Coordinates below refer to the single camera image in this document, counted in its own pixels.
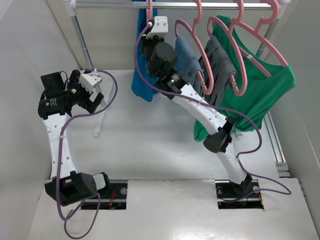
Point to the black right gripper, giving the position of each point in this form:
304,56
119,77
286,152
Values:
145,41

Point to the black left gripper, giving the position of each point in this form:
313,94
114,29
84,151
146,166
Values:
74,83

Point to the blue t shirt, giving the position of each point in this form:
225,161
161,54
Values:
138,86

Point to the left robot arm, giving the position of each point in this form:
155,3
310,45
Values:
67,185

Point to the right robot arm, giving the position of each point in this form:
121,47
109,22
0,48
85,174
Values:
160,60

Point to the pink hanger with jeans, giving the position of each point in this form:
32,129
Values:
192,31

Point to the pink hanger with green shirt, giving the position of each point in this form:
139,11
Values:
239,51

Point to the green t shirt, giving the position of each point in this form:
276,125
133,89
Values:
261,94

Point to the folded blue jeans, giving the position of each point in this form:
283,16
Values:
187,64

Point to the folded grey pants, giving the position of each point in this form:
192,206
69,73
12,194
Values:
222,69

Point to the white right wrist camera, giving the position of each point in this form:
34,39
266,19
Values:
158,26

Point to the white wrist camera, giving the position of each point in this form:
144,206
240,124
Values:
90,80
158,26

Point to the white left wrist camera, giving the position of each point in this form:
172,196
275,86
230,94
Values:
90,80

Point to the white clothes rack frame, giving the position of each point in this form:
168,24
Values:
72,6

